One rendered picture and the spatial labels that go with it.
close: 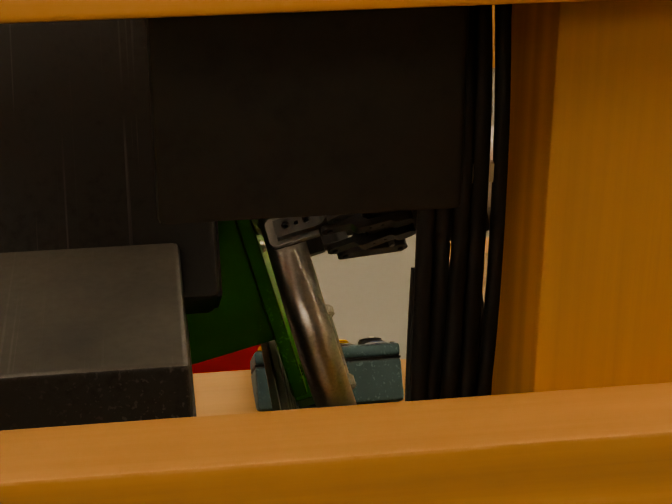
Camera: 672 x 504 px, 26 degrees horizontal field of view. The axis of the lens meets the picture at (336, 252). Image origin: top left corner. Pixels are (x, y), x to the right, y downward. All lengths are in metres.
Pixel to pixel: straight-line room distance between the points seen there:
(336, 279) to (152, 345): 2.86
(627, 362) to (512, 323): 0.07
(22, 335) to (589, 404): 0.36
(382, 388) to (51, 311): 0.59
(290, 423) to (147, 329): 0.20
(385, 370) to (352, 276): 2.29
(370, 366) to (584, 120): 0.79
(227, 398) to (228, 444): 0.76
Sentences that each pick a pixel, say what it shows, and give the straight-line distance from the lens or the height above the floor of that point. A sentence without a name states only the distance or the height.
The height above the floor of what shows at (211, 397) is 0.90.
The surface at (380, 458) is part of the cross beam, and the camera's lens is 0.74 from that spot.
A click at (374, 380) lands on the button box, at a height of 0.93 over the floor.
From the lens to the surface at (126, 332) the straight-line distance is 0.93.
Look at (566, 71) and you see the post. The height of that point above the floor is 1.45.
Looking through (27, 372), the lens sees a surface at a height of 1.24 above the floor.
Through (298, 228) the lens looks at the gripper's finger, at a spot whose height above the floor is 1.24.
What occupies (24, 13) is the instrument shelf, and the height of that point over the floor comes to 1.51.
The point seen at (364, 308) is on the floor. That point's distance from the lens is 3.62.
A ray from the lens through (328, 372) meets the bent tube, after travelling 1.07.
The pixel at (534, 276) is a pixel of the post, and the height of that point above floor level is 1.34.
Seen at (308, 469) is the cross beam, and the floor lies 1.27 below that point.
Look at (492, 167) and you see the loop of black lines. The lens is 0.82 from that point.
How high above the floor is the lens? 1.68
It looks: 25 degrees down
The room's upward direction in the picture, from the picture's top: straight up
